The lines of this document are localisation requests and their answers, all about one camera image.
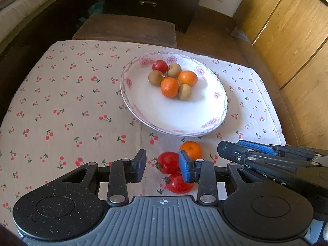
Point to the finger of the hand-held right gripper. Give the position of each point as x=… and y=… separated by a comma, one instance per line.
x=230, y=151
x=253, y=146

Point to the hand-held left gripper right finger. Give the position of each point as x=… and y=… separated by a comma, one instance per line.
x=184, y=167

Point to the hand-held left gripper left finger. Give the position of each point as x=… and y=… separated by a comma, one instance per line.
x=139, y=166

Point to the large red tomato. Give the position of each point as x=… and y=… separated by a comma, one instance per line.
x=166, y=162
x=178, y=185

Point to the orange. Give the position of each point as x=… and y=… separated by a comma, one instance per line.
x=169, y=87
x=188, y=78
x=193, y=149

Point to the white floral rim plate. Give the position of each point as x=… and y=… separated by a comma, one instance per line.
x=179, y=112

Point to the small red cherry tomato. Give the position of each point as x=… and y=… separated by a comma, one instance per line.
x=160, y=66

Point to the cherry print tablecloth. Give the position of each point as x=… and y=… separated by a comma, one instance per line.
x=64, y=94

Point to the wooden wardrobe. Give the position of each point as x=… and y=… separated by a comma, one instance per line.
x=294, y=43

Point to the wooden stool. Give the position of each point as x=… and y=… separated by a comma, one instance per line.
x=128, y=30

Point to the small green bag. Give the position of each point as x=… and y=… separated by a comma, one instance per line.
x=93, y=7

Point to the dark wooden bed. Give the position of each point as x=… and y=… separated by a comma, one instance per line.
x=30, y=23

